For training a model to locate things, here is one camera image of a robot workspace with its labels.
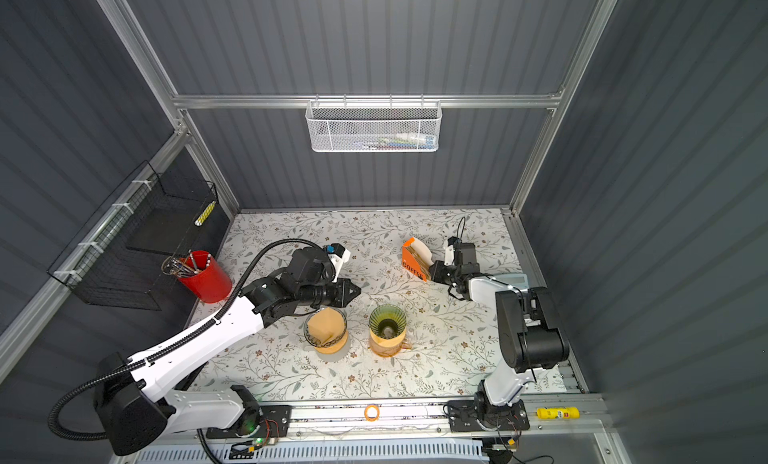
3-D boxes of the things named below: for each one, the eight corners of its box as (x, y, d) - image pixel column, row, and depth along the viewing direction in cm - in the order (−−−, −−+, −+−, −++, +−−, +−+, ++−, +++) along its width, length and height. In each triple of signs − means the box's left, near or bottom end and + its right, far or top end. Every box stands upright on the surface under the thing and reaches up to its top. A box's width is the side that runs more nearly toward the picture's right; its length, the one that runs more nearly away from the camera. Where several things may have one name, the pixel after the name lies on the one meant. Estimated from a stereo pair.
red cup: (200, 303, 97) (173, 277, 85) (212, 277, 103) (188, 250, 92) (226, 303, 97) (203, 277, 85) (236, 277, 103) (216, 250, 92)
